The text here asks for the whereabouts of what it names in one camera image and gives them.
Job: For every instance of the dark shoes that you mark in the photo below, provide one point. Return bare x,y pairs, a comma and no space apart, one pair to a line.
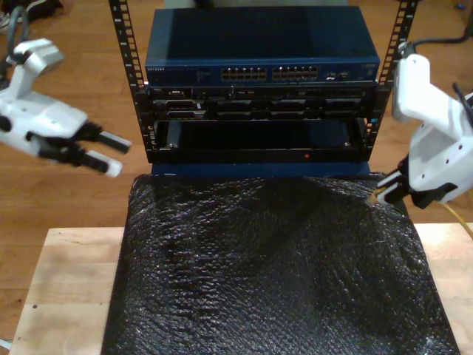
44,9

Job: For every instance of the blue rack base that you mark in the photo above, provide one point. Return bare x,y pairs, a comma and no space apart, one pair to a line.
258,169

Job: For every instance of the black empty rack tray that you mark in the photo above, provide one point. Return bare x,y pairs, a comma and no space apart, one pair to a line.
258,140

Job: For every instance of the black server unit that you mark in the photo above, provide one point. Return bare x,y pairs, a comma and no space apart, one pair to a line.
258,101

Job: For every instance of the black textured mat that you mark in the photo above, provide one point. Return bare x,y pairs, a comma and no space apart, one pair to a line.
258,277

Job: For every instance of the small white object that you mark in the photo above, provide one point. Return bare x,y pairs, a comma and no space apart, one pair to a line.
4,344

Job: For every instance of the black rack frame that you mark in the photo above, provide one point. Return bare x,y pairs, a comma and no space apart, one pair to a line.
123,37

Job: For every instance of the blue network switch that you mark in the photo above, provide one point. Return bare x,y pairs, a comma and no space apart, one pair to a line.
258,37

